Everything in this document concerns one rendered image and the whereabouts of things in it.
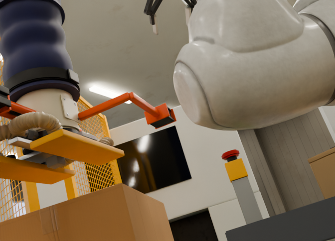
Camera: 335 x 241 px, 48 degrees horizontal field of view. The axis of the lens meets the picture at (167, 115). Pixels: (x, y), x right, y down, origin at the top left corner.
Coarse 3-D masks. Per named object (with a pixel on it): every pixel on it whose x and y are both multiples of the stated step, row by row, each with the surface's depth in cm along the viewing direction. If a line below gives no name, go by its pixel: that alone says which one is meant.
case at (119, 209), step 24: (96, 192) 96; (120, 192) 95; (24, 216) 98; (48, 216) 97; (72, 216) 96; (96, 216) 95; (120, 216) 94; (144, 216) 109; (0, 240) 97; (24, 240) 96; (48, 240) 95; (72, 240) 94; (96, 240) 93; (120, 240) 92; (144, 240) 99; (168, 240) 135
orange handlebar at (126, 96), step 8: (120, 96) 111; (128, 96) 110; (136, 96) 113; (16, 104) 97; (104, 104) 112; (112, 104) 111; (120, 104) 113; (136, 104) 116; (144, 104) 118; (8, 112) 99; (24, 112) 100; (88, 112) 114; (96, 112) 113; (152, 112) 126; (80, 120) 115; (80, 128) 125
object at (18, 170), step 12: (0, 156) 96; (12, 156) 106; (0, 168) 99; (12, 168) 102; (24, 168) 104; (36, 168) 108; (48, 168) 113; (60, 168) 119; (24, 180) 114; (36, 180) 118; (48, 180) 122; (60, 180) 126
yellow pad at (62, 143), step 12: (60, 132) 91; (72, 132) 95; (36, 144) 92; (48, 144) 93; (60, 144) 95; (72, 144) 98; (84, 144) 100; (96, 144) 105; (72, 156) 107; (84, 156) 110; (96, 156) 113; (108, 156) 116; (120, 156) 120
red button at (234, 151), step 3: (231, 150) 141; (234, 150) 140; (237, 150) 141; (225, 153) 141; (228, 153) 140; (231, 153) 140; (234, 153) 140; (237, 153) 142; (222, 156) 142; (225, 156) 141; (228, 156) 140; (231, 156) 141; (234, 156) 141; (225, 159) 143; (228, 159) 141; (231, 159) 141; (234, 159) 140
